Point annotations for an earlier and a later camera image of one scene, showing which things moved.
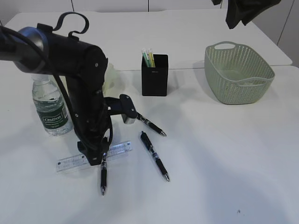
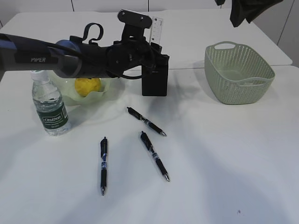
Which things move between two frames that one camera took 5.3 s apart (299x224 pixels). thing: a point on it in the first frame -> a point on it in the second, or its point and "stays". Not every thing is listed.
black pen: [148, 144] stays
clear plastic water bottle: [50, 106] stays
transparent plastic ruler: [81, 162] -> [156, 30]
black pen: [143, 119] stays
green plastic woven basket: [236, 75] stays
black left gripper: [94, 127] -> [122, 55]
